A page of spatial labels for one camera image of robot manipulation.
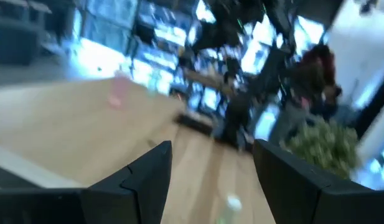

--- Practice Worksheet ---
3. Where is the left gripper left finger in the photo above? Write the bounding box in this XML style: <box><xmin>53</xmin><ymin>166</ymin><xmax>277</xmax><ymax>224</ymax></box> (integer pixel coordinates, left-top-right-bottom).
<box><xmin>0</xmin><ymin>140</ymin><xmax>173</xmax><ymax>224</ymax></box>

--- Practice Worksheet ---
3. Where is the black table frame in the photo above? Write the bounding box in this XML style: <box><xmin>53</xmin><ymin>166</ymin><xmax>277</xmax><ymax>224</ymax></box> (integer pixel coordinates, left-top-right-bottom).
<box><xmin>174</xmin><ymin>113</ymin><xmax>258</xmax><ymax>150</ymax></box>

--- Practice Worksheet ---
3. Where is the wooden shelf black metal frame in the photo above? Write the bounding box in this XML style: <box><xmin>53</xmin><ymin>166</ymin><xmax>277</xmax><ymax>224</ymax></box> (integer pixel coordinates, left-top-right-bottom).
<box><xmin>0</xmin><ymin>77</ymin><xmax>186</xmax><ymax>187</ymax></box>

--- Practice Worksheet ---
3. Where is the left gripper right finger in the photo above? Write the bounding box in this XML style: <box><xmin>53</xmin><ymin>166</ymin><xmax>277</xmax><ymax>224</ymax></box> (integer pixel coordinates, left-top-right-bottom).
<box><xmin>252</xmin><ymin>139</ymin><xmax>384</xmax><ymax>224</ymax></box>

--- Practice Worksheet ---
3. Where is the grey shelving unit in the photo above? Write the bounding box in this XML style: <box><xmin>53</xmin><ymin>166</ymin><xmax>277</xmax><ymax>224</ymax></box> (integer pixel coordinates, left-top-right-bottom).
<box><xmin>0</xmin><ymin>0</ymin><xmax>55</xmax><ymax>66</ymax></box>

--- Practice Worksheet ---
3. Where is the potted green plant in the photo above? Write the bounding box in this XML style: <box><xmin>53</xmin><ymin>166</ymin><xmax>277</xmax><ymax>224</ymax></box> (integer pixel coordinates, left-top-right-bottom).
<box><xmin>281</xmin><ymin>119</ymin><xmax>360</xmax><ymax>180</ymax></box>

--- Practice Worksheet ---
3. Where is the person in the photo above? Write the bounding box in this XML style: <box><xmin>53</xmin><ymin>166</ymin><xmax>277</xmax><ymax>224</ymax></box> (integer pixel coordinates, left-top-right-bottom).
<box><xmin>269</xmin><ymin>43</ymin><xmax>344</xmax><ymax>144</ymax></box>

